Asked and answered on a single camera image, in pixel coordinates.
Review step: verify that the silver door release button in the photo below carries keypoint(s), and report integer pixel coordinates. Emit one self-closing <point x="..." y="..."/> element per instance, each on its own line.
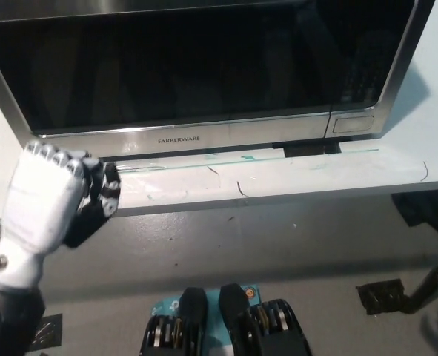
<point x="353" y="124"/>

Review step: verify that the stainless steel black microwave oven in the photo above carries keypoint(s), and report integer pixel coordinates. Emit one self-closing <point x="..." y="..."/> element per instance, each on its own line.
<point x="374" y="55"/>

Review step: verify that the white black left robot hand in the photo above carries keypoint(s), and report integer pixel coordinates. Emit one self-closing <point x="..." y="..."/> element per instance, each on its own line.
<point x="40" y="200"/>

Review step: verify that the black pad under microwave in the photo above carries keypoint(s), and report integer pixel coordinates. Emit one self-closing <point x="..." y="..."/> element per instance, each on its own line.
<point x="311" y="151"/>

